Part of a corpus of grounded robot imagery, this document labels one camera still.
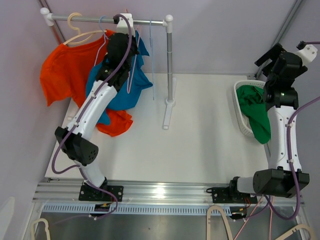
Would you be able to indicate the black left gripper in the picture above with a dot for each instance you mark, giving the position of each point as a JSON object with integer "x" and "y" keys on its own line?
{"x": 133, "y": 41}

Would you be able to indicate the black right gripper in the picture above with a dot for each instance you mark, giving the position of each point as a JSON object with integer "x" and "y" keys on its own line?
{"x": 273, "y": 55}

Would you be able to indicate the light blue wire hanger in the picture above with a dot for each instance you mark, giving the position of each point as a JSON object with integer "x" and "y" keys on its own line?
{"x": 152, "y": 60}

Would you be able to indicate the green t shirt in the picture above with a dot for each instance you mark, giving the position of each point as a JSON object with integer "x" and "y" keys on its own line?
{"x": 251, "y": 104}

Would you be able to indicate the pink wire hanger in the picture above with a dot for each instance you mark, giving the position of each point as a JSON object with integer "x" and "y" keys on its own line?
{"x": 130, "y": 79}

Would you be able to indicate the blue t shirt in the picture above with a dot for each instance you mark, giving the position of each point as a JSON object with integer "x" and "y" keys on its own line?
{"x": 123, "y": 101}

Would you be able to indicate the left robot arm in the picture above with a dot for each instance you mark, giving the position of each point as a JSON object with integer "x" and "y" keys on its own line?
{"x": 84, "y": 153}

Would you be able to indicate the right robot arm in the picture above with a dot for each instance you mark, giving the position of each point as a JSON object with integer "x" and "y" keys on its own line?
{"x": 283, "y": 177}

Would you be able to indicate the cream plastic hanger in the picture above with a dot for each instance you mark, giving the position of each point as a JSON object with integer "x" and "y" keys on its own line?
{"x": 80, "y": 37}

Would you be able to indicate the orange t shirt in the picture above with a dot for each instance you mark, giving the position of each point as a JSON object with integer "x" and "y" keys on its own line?
{"x": 64, "y": 74}

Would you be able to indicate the cream hanger bottom middle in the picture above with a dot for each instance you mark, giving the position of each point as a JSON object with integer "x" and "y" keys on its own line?
{"x": 212, "y": 224}

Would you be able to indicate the cream hanger bottom right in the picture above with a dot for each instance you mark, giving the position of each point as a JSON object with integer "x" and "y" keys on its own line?
{"x": 295, "y": 229}

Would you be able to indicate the white clothes rack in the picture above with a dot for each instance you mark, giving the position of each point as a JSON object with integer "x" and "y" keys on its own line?
{"x": 170, "y": 75}

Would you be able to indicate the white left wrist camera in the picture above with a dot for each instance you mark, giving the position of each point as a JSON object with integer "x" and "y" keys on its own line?
{"x": 124, "y": 24}

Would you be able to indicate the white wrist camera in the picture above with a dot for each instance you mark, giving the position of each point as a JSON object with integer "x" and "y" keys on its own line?
{"x": 307, "y": 52}
{"x": 124, "y": 24}

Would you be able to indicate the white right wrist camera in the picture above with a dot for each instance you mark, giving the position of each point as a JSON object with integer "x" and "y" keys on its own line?
{"x": 307, "y": 52}

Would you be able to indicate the pink wire hanger below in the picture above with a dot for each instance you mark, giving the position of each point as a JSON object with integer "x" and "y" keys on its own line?
{"x": 270, "y": 222}

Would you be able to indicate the aluminium mounting rail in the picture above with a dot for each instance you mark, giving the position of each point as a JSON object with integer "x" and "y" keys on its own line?
{"x": 140, "y": 198}

